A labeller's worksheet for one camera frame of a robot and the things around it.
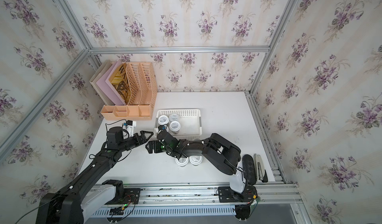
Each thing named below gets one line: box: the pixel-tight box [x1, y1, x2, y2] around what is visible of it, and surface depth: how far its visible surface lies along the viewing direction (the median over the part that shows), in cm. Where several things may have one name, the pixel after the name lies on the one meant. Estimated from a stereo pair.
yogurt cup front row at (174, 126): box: [169, 120, 182, 134], surface depth 93 cm
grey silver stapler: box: [253, 153, 266, 182], surface depth 82 cm
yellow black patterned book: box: [109, 62, 132, 105], surface depth 103 cm
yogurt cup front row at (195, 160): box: [189, 155, 203, 166], surface depth 80 cm
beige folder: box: [89, 59, 115, 106], surface depth 92 cm
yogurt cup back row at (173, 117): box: [169, 112, 180, 122], surface depth 100 cm
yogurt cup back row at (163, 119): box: [158, 114, 170, 126], surface depth 97 cm
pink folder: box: [95, 59, 127, 106], surface depth 93 cm
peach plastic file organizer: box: [100, 61, 158, 121], surface depth 106 cm
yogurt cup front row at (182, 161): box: [175, 156, 190, 167], surface depth 79 cm
